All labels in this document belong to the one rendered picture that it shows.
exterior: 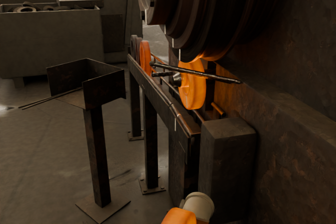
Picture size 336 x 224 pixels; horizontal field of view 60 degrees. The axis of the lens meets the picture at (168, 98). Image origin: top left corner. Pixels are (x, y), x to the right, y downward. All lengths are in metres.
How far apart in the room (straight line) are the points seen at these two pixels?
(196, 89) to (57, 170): 1.33
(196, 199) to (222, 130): 0.14
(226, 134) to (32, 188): 1.40
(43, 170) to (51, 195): 0.25
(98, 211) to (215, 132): 1.07
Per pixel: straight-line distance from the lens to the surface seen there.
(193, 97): 0.75
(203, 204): 0.59
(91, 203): 1.62
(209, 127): 0.61
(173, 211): 0.45
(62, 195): 1.73
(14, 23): 3.15
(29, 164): 2.03
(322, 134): 0.49
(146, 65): 1.44
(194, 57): 0.65
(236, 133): 0.60
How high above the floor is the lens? 1.10
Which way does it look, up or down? 24 degrees down
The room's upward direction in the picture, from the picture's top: straight up
